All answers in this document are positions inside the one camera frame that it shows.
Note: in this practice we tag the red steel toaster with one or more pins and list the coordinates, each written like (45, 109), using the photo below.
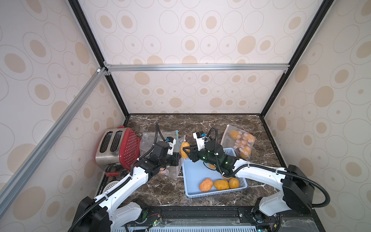
(118, 146)

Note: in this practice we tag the clear pink zipper bag spare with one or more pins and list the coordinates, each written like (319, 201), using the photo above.
(147, 142)

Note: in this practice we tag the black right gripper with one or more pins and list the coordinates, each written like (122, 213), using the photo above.
(193, 154)

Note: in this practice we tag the black corner frame post right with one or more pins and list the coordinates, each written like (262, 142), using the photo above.
(313, 27)

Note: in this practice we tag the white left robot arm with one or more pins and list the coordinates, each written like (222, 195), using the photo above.
(103, 213)

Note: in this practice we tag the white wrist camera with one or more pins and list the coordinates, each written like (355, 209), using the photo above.
(171, 142)
(200, 137)

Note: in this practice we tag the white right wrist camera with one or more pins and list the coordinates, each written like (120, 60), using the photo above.
(200, 137)

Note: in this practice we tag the light blue plastic basket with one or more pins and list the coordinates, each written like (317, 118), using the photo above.
(195, 173)

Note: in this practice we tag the white patterned bowl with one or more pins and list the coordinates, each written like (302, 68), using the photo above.
(110, 185)

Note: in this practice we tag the silver aluminium rail left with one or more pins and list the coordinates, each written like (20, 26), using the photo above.
(31, 163)

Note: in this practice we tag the silver aluminium rail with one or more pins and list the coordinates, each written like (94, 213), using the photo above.
(31, 163)
(197, 67)

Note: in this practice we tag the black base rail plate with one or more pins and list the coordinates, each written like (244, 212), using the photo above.
(245, 213)

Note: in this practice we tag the orange wrinkled potato front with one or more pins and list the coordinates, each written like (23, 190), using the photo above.
(206, 185)

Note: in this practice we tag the yellow potato front middle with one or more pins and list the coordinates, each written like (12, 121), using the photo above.
(221, 184)

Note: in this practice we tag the black corner frame post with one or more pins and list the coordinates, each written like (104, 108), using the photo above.
(313, 27)
(88, 33)

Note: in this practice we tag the clear pink zipper bag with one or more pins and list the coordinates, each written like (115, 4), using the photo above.
(241, 141)

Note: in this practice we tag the silver aluminium rail back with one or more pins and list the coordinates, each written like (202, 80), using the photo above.
(197, 67)

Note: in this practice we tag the black corner frame post left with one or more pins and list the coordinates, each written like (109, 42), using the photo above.
(88, 33)

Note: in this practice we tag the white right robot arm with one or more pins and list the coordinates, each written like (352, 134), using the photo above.
(295, 191)

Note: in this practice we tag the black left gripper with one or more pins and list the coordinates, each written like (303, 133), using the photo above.
(177, 159)

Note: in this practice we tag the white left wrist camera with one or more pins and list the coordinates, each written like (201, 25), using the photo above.
(171, 142)

